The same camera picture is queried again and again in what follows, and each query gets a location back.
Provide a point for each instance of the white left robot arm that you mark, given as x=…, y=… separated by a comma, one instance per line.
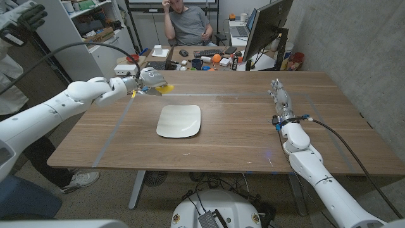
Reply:
x=47, y=114

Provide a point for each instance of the black laptop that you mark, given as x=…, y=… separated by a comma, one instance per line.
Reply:
x=155, y=65

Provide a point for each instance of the white sneaker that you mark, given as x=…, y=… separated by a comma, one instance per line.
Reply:
x=80, y=181

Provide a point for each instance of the white shelf cabinet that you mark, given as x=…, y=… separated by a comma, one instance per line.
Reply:
x=76, y=60

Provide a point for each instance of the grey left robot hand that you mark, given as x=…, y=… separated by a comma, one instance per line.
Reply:
x=152, y=79

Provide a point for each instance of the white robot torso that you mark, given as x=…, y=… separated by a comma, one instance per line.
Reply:
x=228, y=206

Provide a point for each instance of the wooden office desk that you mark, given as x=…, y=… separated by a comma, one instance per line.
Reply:
x=190, y=47

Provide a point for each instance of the yellow toy banana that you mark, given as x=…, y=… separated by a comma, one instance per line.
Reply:
x=166, y=89

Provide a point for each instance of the black computer monitor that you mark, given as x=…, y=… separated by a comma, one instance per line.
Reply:
x=265, y=28

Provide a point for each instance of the seated man grey t-shirt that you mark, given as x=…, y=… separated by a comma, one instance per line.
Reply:
x=190, y=25

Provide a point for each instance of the orange ball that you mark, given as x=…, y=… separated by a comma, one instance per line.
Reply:
x=216, y=58

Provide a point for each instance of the dark blue mug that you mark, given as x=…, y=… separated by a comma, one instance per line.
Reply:
x=196, y=64

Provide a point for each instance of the red bag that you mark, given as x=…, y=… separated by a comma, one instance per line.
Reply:
x=295, y=61

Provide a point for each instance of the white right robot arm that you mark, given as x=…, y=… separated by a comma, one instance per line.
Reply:
x=310, y=164

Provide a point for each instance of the black computer mouse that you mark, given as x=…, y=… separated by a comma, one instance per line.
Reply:
x=183, y=53

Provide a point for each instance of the white cup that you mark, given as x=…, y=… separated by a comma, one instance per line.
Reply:
x=243, y=17

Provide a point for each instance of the white side table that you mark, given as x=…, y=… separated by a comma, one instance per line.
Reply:
x=237, y=41

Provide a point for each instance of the black can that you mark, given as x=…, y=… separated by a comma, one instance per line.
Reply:
x=234, y=64

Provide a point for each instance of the silver laptop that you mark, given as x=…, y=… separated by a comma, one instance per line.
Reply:
x=240, y=31

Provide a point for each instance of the large wooden table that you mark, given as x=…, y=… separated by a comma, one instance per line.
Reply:
x=237, y=149

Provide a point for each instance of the white bottle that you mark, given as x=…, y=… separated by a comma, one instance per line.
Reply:
x=206, y=59

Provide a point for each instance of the cardboard box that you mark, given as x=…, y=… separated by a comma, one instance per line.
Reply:
x=101, y=35

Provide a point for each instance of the black white teleoperation glove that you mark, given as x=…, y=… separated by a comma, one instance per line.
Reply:
x=31, y=17

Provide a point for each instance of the white rectangular device box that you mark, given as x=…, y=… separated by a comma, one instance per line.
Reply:
x=125, y=70

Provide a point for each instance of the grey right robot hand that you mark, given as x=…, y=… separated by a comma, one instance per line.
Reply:
x=283, y=101

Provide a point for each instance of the small white box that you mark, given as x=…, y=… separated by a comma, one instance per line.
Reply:
x=225, y=62

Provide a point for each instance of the small white block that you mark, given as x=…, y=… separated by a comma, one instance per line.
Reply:
x=158, y=49

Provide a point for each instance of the red bowl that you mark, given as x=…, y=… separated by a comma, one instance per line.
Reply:
x=134, y=60

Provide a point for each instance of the black smartphone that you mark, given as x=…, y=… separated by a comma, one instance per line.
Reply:
x=230, y=50

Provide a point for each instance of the blue padded seat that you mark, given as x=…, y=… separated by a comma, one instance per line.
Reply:
x=25, y=199

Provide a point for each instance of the standing person white jacket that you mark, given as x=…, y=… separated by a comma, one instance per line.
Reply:
x=9, y=88

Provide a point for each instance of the white paper plate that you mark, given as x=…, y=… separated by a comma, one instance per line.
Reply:
x=180, y=122

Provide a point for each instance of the small orange object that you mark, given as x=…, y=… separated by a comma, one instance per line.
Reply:
x=232, y=16

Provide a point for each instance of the black monitor stand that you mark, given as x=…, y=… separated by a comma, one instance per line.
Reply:
x=282, y=47

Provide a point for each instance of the round black floor fan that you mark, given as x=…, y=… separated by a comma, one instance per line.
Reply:
x=155, y=178

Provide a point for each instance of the black keyboard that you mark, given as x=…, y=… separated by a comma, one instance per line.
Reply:
x=207, y=53

